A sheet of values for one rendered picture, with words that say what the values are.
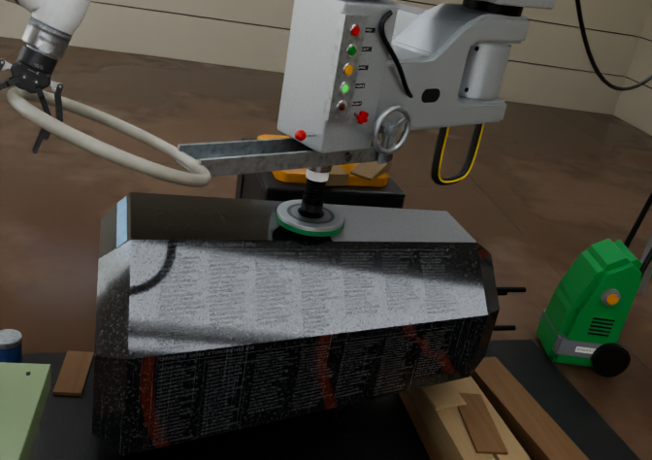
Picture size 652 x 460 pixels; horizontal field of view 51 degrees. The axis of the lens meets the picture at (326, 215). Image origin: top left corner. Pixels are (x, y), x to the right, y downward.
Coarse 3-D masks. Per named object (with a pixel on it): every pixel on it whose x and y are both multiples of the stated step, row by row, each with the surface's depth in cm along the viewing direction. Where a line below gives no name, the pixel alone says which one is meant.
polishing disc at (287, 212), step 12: (288, 204) 219; (300, 204) 220; (324, 204) 224; (288, 216) 210; (300, 216) 211; (324, 216) 214; (336, 216) 216; (300, 228) 206; (312, 228) 206; (324, 228) 207; (336, 228) 210
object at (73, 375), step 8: (72, 352) 268; (80, 352) 268; (88, 352) 269; (64, 360) 263; (72, 360) 263; (80, 360) 264; (88, 360) 265; (64, 368) 259; (72, 368) 259; (80, 368) 260; (88, 368) 261; (64, 376) 255; (72, 376) 255; (80, 376) 256; (56, 384) 250; (64, 384) 250; (72, 384) 251; (80, 384) 252; (56, 392) 246; (64, 392) 247; (72, 392) 247; (80, 392) 248
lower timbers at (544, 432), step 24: (480, 384) 288; (504, 384) 286; (408, 408) 269; (504, 408) 273; (528, 408) 274; (528, 432) 260; (552, 432) 262; (432, 456) 246; (552, 456) 250; (576, 456) 252
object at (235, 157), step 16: (192, 144) 183; (208, 144) 186; (224, 144) 189; (240, 144) 192; (256, 144) 196; (272, 144) 200; (288, 144) 204; (176, 160) 182; (208, 160) 174; (224, 160) 177; (240, 160) 181; (256, 160) 184; (272, 160) 188; (288, 160) 192; (304, 160) 196; (320, 160) 200; (336, 160) 204; (352, 160) 209; (368, 160) 213
